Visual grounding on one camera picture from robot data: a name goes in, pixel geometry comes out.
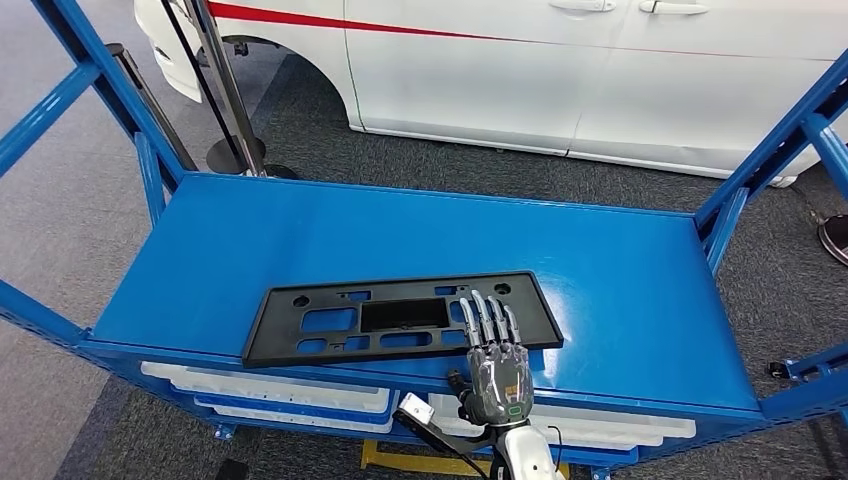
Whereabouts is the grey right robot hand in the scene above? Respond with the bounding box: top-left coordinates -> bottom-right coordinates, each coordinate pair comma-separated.
447,289 -> 536,427

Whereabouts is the black plastic license plate frame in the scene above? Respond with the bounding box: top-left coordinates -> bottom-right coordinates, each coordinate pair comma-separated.
241,270 -> 566,370

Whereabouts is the white plastic bin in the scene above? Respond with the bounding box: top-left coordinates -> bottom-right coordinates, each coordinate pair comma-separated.
195,390 -> 401,436
427,393 -> 698,452
140,360 -> 392,415

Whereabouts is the white car with red stripe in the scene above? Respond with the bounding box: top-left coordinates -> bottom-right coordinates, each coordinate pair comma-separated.
132,0 -> 848,189

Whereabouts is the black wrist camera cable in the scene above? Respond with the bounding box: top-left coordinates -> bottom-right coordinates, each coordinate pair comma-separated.
455,447 -> 493,480

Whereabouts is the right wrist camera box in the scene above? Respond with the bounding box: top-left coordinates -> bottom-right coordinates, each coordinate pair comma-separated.
392,392 -> 497,460

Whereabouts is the dark stanchion post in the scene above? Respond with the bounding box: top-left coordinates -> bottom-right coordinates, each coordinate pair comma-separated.
104,42 -> 200,174

